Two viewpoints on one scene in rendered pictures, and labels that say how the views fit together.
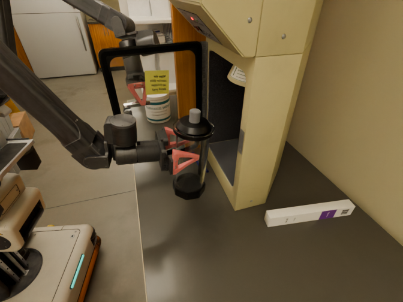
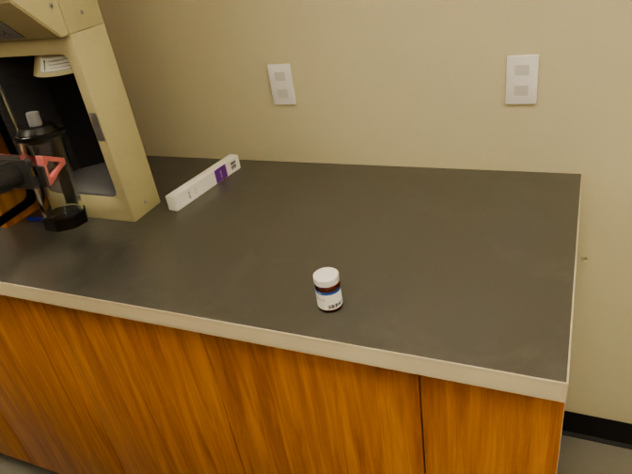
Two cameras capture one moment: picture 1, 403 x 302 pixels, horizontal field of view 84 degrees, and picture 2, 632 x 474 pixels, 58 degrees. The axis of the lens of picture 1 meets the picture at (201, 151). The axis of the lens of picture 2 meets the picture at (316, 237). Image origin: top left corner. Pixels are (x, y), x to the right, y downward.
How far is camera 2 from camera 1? 0.94 m
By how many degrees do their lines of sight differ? 38
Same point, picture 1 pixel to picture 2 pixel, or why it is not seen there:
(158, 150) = (17, 167)
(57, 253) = not seen: outside the picture
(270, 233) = (183, 213)
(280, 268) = (208, 221)
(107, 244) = not seen: outside the picture
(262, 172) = (135, 157)
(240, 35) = (49, 18)
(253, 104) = (89, 79)
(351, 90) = (165, 55)
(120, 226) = not seen: outside the picture
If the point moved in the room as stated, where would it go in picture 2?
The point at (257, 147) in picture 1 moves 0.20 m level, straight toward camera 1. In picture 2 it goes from (116, 127) to (140, 148)
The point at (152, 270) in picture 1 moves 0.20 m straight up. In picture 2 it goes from (93, 292) to (58, 210)
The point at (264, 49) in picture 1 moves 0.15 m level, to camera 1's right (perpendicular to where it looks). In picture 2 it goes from (72, 25) to (131, 10)
